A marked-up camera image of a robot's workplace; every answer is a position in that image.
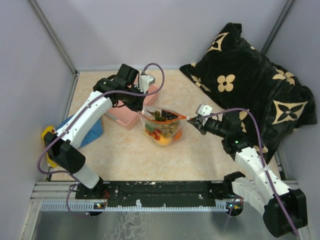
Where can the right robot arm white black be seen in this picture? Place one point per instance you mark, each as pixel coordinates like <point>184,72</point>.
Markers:
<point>282,208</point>

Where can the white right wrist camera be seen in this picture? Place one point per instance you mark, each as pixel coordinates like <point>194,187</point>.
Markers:
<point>202,111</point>

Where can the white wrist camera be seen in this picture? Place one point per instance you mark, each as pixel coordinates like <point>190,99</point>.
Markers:
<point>145,81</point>
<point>202,111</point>

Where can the red cherry tomato sprig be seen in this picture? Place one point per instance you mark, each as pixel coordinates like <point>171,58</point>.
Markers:
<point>153,132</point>

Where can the red orange tangerine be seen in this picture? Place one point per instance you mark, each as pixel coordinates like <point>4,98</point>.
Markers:
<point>177,136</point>

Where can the brown longan bunch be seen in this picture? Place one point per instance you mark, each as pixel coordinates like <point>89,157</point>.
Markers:
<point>168,130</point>

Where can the orange peach fruit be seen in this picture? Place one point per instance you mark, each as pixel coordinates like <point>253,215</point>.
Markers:
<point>163,141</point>

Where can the white slotted cable duct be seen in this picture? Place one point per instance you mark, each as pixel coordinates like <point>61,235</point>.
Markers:
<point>96,206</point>

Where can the blue cloth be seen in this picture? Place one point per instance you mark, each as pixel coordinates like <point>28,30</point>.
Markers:
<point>92,134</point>

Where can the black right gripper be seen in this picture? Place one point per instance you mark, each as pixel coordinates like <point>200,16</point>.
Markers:
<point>200,125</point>

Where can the dark grape bunch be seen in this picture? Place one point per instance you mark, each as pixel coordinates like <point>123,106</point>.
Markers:
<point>166,115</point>

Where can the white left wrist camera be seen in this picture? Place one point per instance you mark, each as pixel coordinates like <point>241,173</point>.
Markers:
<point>145,81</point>

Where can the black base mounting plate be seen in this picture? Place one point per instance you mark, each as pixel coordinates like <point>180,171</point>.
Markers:
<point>189,200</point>

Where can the black floral pillow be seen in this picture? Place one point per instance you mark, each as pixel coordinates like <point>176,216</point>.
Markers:
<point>272,101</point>

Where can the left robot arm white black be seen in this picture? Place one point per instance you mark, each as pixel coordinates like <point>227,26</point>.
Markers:
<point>68,157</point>

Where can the clear zip top bag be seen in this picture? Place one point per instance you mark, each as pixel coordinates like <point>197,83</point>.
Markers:
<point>151,115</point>

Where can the aluminium frame rail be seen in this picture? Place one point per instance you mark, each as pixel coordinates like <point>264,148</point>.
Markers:
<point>50,188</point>

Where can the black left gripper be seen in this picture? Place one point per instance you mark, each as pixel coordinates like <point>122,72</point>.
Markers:
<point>137,106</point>

